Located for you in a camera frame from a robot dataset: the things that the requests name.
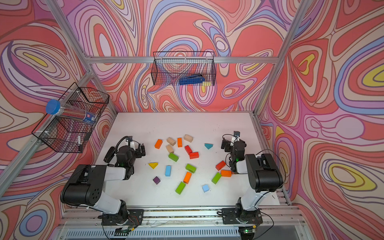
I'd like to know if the teal triangle block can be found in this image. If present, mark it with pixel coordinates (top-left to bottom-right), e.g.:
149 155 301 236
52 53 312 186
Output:
205 143 213 150

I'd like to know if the red block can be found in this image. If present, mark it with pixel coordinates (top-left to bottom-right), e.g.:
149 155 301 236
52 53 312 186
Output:
185 145 193 155
189 152 200 159
215 161 226 171

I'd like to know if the natural wood block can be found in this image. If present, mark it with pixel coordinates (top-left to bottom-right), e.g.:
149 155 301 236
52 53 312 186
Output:
166 145 175 153
184 135 194 143
167 137 176 146

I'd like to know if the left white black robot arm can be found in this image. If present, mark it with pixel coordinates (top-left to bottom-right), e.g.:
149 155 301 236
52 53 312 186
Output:
60 144 146 228

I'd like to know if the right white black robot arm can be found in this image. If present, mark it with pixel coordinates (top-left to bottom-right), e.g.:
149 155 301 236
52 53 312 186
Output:
219 134 284 226

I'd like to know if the orange block far left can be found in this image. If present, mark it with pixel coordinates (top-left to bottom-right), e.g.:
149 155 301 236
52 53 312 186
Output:
155 139 163 149

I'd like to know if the yellow triangle block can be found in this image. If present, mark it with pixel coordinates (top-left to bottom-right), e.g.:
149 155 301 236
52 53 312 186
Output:
148 162 159 170

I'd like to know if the orange block right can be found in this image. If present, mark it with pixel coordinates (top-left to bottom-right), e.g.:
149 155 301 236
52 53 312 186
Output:
221 170 232 178

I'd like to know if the black stapler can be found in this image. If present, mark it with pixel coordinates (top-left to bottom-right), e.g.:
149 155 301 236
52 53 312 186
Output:
104 147 116 164

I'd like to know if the green block upper centre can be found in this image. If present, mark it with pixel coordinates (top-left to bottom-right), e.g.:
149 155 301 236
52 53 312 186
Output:
168 153 179 162

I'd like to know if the green block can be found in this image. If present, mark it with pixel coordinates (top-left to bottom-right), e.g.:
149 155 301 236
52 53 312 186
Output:
212 172 222 185
175 182 186 195
186 164 197 174
168 153 179 162

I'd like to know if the light blue long block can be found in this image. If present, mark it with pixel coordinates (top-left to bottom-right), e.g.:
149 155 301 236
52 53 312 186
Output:
165 165 172 177

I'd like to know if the purple cube block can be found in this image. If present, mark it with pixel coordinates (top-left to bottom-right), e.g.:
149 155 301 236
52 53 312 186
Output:
153 177 161 185

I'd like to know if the green block right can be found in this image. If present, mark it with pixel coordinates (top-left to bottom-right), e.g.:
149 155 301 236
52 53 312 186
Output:
212 172 222 185

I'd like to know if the orange block upright centre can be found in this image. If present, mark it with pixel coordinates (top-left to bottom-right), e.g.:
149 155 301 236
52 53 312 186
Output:
177 138 183 148

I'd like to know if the green block middle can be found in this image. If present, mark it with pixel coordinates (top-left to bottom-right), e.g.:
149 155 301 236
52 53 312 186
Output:
186 164 197 174

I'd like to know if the light blue cube block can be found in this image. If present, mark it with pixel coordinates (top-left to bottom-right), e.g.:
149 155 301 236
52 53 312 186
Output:
202 185 210 193

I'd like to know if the green block bottom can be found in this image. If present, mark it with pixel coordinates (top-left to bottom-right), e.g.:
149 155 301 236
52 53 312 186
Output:
175 182 186 195

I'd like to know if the orange block lower centre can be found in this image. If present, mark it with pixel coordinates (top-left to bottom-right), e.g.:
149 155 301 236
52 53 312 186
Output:
183 172 192 184

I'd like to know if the white marker in basket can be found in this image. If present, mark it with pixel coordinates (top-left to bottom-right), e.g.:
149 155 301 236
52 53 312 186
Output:
78 135 83 153

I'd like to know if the blue black tool in basket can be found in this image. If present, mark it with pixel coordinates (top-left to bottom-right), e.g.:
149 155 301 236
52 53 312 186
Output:
179 74 206 85

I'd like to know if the clear bottle blue cap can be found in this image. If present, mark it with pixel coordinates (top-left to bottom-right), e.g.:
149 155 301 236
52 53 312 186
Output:
46 100 96 125

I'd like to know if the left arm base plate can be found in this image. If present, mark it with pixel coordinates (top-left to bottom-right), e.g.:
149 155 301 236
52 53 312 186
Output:
98 209 144 227

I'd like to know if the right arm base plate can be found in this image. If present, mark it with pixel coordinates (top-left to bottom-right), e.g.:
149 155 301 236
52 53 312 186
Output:
217 208 263 226

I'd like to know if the left black wire basket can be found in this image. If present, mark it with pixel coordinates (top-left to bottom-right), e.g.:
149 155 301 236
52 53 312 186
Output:
32 83 110 153

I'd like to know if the black wire basket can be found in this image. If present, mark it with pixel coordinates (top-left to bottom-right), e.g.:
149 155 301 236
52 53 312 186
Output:
151 51 217 87
32 83 110 153

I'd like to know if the back black wire basket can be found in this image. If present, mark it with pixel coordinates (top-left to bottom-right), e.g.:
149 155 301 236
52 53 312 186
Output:
151 51 217 87

